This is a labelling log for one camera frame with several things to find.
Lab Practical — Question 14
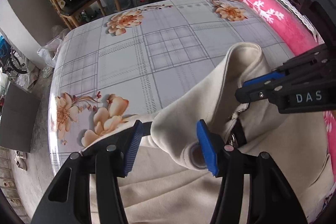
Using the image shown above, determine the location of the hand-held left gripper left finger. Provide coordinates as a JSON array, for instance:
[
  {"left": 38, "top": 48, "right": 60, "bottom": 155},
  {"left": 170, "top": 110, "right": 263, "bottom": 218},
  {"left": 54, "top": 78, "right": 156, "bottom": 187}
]
[{"left": 31, "top": 120, "right": 143, "bottom": 224}]

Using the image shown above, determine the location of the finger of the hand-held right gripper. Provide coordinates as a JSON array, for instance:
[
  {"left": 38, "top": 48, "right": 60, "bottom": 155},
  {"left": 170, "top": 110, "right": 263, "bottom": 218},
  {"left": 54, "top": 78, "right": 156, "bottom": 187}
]
[
  {"left": 243, "top": 44, "right": 334, "bottom": 88},
  {"left": 235, "top": 77, "right": 297, "bottom": 104}
]

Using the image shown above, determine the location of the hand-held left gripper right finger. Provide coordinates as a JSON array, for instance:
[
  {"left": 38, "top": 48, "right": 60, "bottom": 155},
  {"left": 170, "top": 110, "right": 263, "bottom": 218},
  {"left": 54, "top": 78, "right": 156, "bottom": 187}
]
[{"left": 196, "top": 119, "right": 308, "bottom": 224}]

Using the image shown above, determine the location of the cream zip jacket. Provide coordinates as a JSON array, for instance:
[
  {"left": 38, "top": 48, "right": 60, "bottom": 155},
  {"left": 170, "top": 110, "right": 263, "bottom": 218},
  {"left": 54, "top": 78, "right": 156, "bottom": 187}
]
[{"left": 79, "top": 42, "right": 336, "bottom": 224}]

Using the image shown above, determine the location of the pink floral blanket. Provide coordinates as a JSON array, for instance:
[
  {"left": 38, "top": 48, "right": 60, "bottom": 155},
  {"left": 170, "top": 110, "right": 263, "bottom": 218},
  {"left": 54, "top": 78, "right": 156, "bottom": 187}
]
[{"left": 223, "top": 0, "right": 336, "bottom": 223}]

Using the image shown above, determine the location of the floral plaid tablecloth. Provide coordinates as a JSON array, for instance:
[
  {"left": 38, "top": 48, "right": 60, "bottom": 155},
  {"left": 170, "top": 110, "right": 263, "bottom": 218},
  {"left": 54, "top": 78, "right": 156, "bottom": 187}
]
[{"left": 49, "top": 0, "right": 297, "bottom": 169}]

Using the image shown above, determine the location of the grey cabinet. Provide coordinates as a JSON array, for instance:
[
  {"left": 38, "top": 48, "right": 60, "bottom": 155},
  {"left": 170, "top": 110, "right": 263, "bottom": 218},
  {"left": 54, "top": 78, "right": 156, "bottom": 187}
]
[{"left": 0, "top": 82, "right": 41, "bottom": 153}]

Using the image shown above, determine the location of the white plastic bag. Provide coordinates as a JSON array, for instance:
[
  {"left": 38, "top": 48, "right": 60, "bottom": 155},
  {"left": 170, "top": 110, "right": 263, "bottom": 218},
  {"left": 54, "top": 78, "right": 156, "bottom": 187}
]
[{"left": 37, "top": 25, "right": 69, "bottom": 68}]

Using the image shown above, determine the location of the wheelchair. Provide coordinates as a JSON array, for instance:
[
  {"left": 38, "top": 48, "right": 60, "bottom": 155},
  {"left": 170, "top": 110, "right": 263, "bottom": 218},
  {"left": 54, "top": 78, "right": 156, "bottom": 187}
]
[{"left": 0, "top": 35, "right": 28, "bottom": 75}]

